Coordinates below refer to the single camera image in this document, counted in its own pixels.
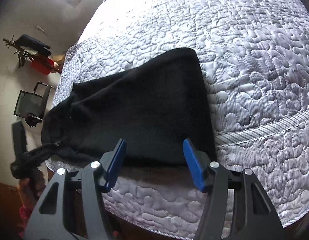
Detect black pants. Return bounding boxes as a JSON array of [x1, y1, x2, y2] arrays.
[[41, 48, 217, 167]]

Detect left hand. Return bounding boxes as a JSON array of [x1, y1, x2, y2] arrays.
[[17, 169, 46, 210]]

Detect black mesh chair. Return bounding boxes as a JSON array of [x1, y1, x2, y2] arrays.
[[14, 81, 56, 127]]

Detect red hanging garment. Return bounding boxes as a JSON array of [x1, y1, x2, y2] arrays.
[[30, 57, 56, 75]]

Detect wooden coat rack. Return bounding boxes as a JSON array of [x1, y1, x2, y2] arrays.
[[3, 35, 63, 74]]

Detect black hanging garment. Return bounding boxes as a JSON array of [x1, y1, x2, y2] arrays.
[[15, 34, 52, 57]]

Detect quilted lavender bedspread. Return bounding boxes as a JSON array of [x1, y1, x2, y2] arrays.
[[53, 0, 309, 227]]

